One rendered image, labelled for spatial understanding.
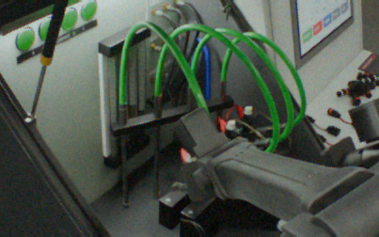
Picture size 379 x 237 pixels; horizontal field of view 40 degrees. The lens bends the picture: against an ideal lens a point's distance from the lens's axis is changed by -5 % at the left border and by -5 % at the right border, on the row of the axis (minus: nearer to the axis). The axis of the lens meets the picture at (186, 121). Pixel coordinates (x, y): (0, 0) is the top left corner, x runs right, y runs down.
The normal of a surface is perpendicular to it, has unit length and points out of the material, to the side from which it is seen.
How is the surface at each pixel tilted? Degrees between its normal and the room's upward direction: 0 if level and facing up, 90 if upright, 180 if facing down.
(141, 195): 0
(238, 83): 90
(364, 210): 21
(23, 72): 90
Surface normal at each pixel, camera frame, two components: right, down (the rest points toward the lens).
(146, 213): 0.04, -0.82
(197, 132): 0.04, -0.25
